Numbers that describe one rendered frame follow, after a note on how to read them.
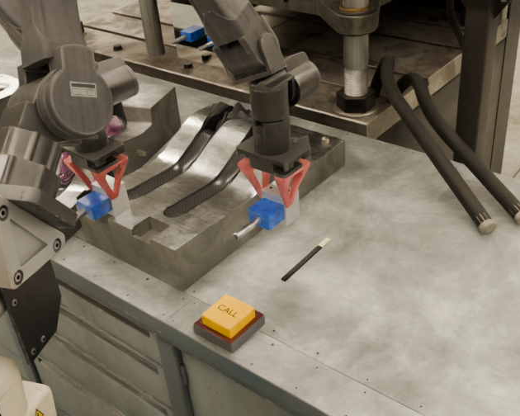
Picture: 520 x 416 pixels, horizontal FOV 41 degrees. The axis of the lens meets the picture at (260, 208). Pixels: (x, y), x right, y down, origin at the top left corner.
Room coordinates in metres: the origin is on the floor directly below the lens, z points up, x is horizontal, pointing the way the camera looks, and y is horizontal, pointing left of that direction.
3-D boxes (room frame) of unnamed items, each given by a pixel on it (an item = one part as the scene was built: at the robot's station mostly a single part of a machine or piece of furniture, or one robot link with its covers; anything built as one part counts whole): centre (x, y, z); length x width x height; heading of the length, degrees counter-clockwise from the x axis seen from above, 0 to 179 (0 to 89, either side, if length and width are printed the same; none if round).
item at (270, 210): (0.91, 0.00, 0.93); 0.13 x 0.05 x 0.05; 138
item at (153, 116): (1.35, 0.40, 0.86); 0.50 x 0.26 x 0.11; 155
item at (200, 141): (1.17, 0.09, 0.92); 0.35 x 0.16 x 0.09; 138
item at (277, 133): (0.94, -0.03, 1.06); 0.10 x 0.07 x 0.07; 47
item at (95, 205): (1.01, 0.29, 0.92); 0.13 x 0.05 x 0.05; 137
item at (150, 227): (0.97, 0.19, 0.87); 0.05 x 0.05 x 0.04; 48
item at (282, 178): (0.93, -0.04, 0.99); 0.07 x 0.07 x 0.09; 47
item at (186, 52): (2.13, -0.06, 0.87); 0.50 x 0.27 x 0.17; 138
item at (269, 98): (0.94, -0.03, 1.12); 0.07 x 0.06 x 0.07; 140
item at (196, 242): (1.17, 0.07, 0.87); 0.50 x 0.26 x 0.14; 138
